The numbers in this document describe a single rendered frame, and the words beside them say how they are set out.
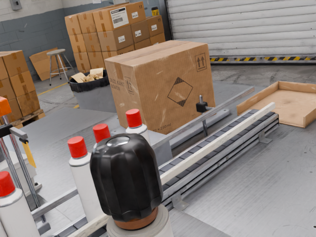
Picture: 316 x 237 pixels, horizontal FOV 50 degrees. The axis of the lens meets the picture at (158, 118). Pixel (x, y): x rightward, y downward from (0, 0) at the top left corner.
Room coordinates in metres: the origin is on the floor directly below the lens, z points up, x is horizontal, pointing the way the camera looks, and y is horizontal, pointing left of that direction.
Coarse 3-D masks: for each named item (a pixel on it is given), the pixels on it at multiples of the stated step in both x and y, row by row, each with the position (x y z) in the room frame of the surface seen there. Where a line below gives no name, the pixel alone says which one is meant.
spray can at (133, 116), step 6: (126, 114) 0.72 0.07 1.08; (132, 114) 0.71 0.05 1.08; (138, 114) 0.72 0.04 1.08; (132, 120) 0.71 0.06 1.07; (138, 120) 0.72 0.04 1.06; (132, 126) 0.71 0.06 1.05; (138, 126) 0.72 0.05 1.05; (144, 126) 0.72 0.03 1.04; (126, 132) 0.72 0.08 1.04; (132, 132) 0.71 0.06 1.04; (138, 132) 0.71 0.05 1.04; (144, 132) 0.71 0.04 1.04; (150, 144) 0.73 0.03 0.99
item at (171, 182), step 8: (248, 112) 1.06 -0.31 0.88; (272, 112) 1.02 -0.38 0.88; (240, 120) 1.01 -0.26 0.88; (264, 120) 0.98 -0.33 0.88; (224, 128) 0.97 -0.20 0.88; (248, 128) 0.94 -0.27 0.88; (216, 136) 0.93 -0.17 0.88; (240, 136) 0.90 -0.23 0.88; (200, 144) 0.90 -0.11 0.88; (224, 144) 0.87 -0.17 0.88; (192, 152) 0.86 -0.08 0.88; (216, 152) 0.83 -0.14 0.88; (176, 160) 0.83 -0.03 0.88; (200, 160) 0.81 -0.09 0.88; (160, 168) 0.81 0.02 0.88; (168, 168) 0.80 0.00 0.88; (192, 168) 0.77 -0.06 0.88; (176, 176) 0.75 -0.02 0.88; (184, 176) 0.75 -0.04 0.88; (168, 184) 0.72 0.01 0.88; (80, 224) 0.63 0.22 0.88; (64, 232) 0.61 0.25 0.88; (72, 232) 0.61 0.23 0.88; (96, 232) 0.59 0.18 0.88; (104, 232) 0.59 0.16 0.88
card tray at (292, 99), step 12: (276, 84) 1.34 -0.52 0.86; (288, 84) 1.32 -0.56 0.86; (300, 84) 1.27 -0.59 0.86; (312, 84) 1.24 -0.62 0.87; (252, 96) 1.23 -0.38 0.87; (264, 96) 1.28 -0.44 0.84; (276, 96) 1.27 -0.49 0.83; (288, 96) 1.25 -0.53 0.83; (300, 96) 1.22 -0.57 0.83; (312, 96) 1.20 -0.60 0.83; (240, 108) 1.18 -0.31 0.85; (252, 108) 1.20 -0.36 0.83; (276, 108) 1.16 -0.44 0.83; (288, 108) 1.14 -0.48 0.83; (300, 108) 1.11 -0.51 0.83; (312, 108) 1.10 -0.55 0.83; (288, 120) 1.04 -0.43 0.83; (300, 120) 1.02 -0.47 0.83; (312, 120) 1.00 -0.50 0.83
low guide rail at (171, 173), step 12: (264, 108) 0.99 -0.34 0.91; (252, 120) 0.94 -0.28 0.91; (228, 132) 0.87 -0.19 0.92; (216, 144) 0.83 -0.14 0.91; (192, 156) 0.77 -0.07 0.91; (204, 156) 0.80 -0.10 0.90; (180, 168) 0.74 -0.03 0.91; (168, 180) 0.71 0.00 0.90; (108, 216) 0.60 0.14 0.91; (84, 228) 0.57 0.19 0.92; (96, 228) 0.58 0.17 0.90
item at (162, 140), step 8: (248, 88) 1.07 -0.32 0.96; (240, 96) 1.03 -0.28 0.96; (224, 104) 0.98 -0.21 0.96; (208, 112) 0.93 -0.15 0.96; (216, 112) 0.95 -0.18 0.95; (192, 120) 0.90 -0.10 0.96; (200, 120) 0.91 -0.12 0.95; (184, 128) 0.86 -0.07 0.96; (168, 136) 0.82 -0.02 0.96; (152, 144) 0.79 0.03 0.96; (160, 144) 0.80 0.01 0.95; (72, 192) 0.64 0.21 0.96; (56, 200) 0.62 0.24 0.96; (64, 200) 0.63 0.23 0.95; (40, 208) 0.60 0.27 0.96; (48, 208) 0.60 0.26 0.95; (32, 216) 0.58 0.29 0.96
